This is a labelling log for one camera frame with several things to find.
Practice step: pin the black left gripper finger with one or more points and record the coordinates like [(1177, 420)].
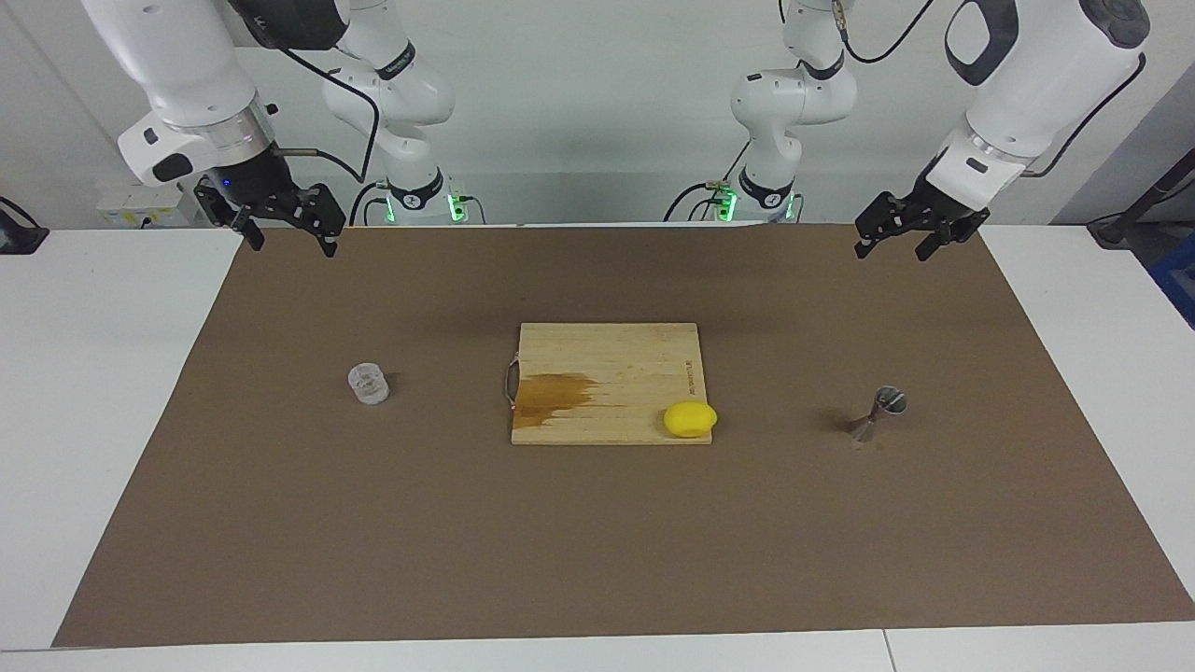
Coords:
[(948, 235), (882, 219)]

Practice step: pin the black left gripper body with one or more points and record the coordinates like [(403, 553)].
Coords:
[(943, 201)]

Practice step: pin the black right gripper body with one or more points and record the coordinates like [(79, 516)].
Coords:
[(257, 182)]

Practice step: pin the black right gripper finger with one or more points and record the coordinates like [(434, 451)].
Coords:
[(327, 215), (235, 222)]

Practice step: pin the clear glass cup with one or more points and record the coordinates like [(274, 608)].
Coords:
[(368, 384)]

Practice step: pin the steel cocktail jigger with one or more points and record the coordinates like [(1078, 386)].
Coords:
[(878, 413)]

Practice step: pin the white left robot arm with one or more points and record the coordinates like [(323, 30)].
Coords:
[(1036, 65)]

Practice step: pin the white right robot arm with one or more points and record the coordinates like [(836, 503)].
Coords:
[(187, 65)]

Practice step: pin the black stand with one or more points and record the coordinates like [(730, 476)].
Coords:
[(1111, 229)]

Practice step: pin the blue crate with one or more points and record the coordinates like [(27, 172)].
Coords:
[(1178, 275)]

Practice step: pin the yellow lemon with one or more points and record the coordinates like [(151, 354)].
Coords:
[(690, 419)]

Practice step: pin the wooden cutting board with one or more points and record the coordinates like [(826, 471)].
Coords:
[(625, 364)]

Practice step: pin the brown table mat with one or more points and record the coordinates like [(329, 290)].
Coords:
[(597, 541)]

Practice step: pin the white wall socket box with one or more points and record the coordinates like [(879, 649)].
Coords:
[(121, 211)]

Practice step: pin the black clamp mount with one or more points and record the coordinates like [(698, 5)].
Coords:
[(19, 238)]

